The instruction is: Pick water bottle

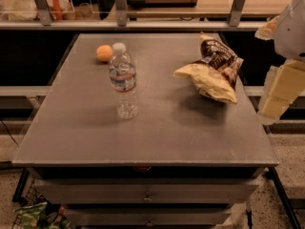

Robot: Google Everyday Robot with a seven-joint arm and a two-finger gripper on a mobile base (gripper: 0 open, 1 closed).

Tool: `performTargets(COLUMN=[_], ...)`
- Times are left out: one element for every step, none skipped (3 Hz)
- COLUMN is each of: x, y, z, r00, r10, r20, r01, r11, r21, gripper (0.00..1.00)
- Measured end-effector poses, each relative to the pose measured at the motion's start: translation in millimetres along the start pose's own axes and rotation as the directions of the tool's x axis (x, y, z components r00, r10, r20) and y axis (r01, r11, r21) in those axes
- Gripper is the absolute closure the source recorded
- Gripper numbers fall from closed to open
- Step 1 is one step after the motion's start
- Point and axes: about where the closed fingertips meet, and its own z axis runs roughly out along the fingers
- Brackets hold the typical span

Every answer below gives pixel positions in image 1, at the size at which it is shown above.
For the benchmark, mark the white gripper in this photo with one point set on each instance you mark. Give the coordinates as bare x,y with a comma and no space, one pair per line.
292,32

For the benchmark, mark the clear plastic water bottle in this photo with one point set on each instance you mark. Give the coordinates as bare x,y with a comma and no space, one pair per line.
122,73

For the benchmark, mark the yellow brown chip bag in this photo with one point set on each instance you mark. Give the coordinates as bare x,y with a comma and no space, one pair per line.
215,73

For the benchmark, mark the orange fruit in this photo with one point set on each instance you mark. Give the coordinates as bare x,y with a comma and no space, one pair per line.
104,53

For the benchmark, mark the white plastic bag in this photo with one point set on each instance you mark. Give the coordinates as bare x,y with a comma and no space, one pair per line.
26,10

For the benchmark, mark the green snack bag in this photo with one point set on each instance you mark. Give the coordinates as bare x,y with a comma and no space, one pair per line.
36,217

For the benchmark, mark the metal shelf rail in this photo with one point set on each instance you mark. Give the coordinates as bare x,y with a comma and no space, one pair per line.
149,25

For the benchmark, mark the black wire basket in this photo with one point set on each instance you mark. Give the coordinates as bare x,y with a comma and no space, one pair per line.
32,197

